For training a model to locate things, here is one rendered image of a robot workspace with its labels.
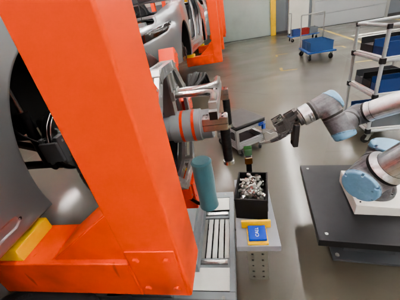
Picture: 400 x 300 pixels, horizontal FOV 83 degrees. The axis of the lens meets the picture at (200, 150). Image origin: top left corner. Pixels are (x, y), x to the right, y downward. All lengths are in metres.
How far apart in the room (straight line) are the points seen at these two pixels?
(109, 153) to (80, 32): 0.22
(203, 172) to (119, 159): 0.51
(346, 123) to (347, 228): 0.50
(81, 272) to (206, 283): 0.69
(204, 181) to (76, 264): 0.52
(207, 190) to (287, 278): 0.70
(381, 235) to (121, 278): 1.08
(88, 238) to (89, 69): 0.48
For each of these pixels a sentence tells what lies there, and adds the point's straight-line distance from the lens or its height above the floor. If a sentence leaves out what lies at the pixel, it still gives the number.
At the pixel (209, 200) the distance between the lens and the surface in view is 1.04.
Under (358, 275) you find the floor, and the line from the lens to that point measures 1.54.
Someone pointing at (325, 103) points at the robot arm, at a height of 0.86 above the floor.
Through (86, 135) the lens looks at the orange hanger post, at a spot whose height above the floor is 1.09.
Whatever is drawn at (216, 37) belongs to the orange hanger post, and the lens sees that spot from 4.58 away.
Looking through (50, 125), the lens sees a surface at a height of 0.96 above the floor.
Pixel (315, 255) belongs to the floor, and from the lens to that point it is 1.55.
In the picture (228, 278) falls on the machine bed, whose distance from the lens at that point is 1.35.
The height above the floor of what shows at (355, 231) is 0.30.
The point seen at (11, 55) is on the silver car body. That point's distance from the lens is 1.01.
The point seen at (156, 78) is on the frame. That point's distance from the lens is 0.84.
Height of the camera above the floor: 1.24
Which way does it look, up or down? 29 degrees down
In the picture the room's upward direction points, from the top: 11 degrees counter-clockwise
